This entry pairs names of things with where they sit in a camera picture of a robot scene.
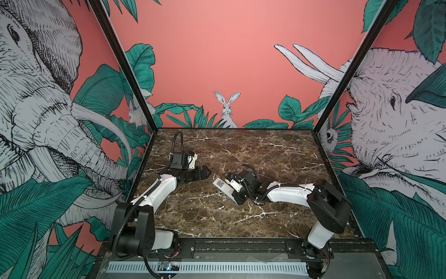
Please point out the black corner frame post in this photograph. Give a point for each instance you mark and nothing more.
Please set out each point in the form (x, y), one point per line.
(377, 25)
(107, 28)

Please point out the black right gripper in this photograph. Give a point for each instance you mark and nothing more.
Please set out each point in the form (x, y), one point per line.
(239, 201)

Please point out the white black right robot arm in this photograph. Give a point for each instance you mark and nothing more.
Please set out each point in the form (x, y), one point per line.
(331, 208)

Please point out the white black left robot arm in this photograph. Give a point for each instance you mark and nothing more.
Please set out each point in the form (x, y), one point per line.
(133, 231)

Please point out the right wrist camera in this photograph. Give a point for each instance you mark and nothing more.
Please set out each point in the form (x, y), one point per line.
(235, 181)

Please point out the black right corner frame post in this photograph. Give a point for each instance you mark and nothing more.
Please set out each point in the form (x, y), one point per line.
(377, 25)

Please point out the white slotted cable duct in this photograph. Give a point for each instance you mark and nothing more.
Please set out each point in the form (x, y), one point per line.
(289, 268)

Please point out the black left corner frame post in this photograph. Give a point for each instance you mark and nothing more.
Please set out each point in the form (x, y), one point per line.
(107, 28)

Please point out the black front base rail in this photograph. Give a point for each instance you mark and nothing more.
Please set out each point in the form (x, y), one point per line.
(292, 247)

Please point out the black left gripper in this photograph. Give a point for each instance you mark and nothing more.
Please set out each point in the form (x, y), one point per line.
(197, 176)

